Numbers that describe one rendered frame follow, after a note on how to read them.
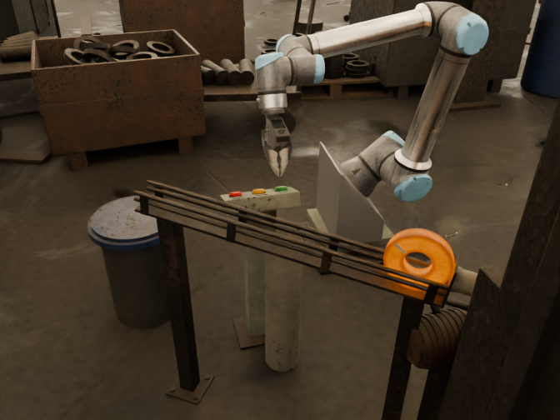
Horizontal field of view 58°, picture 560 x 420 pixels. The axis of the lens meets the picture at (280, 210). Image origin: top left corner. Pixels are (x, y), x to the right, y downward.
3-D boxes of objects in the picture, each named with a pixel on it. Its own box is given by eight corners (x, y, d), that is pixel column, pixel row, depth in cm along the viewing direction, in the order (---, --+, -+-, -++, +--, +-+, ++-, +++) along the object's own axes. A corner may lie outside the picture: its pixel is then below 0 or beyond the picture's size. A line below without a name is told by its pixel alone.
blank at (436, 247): (416, 302, 118) (417, 293, 121) (469, 271, 109) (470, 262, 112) (368, 258, 117) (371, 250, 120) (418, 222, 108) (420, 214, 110)
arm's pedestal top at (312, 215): (306, 216, 247) (306, 209, 245) (367, 207, 254) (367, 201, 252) (327, 254, 220) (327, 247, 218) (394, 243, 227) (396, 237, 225)
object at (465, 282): (488, 309, 111) (497, 288, 108) (447, 296, 113) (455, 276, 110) (488, 292, 116) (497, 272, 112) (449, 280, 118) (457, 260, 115)
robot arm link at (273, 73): (289, 50, 153) (258, 52, 150) (292, 92, 155) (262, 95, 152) (279, 53, 162) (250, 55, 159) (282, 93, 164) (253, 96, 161)
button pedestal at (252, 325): (297, 338, 189) (302, 196, 156) (233, 351, 183) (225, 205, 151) (285, 310, 202) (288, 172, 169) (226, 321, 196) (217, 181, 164)
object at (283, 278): (302, 368, 177) (308, 247, 149) (269, 375, 174) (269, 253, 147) (293, 343, 186) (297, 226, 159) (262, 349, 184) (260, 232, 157)
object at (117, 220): (193, 327, 193) (182, 234, 171) (106, 342, 186) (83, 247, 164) (184, 275, 220) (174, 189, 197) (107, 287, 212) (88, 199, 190)
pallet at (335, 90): (372, 68, 493) (377, 21, 470) (404, 95, 425) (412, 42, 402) (251, 73, 475) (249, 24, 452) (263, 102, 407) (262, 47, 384)
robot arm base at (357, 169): (334, 158, 227) (352, 144, 225) (358, 185, 236) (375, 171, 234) (347, 177, 211) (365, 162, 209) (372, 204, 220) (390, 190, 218)
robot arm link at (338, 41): (449, -10, 181) (271, 32, 169) (469, 2, 172) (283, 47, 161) (445, 22, 189) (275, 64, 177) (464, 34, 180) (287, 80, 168)
